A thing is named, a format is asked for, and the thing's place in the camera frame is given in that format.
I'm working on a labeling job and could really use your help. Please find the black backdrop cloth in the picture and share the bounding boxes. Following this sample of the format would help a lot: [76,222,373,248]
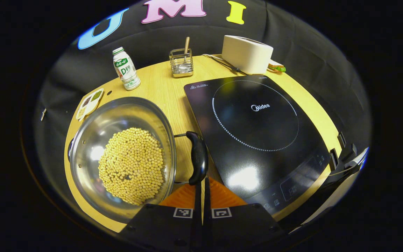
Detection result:
[34,0,372,210]

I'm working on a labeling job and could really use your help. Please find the white toaster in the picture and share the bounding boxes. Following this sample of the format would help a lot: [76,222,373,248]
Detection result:
[221,35,274,75]

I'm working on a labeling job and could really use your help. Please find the black induction cooktop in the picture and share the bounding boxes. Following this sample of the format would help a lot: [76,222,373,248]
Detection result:
[183,75,331,216]

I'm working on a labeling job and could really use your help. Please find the white drink bottle green label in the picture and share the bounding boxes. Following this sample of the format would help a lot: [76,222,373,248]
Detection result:
[112,47,141,91]

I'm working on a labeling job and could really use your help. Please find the wire utensil holder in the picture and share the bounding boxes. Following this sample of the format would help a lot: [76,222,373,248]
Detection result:
[169,48,194,78]

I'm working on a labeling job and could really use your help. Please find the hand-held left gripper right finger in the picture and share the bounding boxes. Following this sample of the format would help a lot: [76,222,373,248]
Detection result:
[203,177,288,250]

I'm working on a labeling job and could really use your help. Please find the white divided bean dish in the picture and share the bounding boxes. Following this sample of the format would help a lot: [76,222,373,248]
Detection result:
[76,88,104,122]

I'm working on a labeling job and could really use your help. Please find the steel pot with black handle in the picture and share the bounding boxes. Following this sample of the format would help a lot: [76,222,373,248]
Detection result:
[68,97,209,224]

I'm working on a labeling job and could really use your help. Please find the wooden handled spoon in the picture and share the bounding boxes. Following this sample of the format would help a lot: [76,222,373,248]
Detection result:
[179,37,192,72]

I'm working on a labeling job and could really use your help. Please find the toy sandwich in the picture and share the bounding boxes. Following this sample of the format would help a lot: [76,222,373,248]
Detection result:
[267,59,287,73]

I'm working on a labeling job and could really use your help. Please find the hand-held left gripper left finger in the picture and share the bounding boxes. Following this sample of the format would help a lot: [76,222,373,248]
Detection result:
[119,177,204,250]

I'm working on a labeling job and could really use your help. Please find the pile of yellow soybeans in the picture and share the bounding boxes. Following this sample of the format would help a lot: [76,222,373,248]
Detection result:
[98,127,164,206]

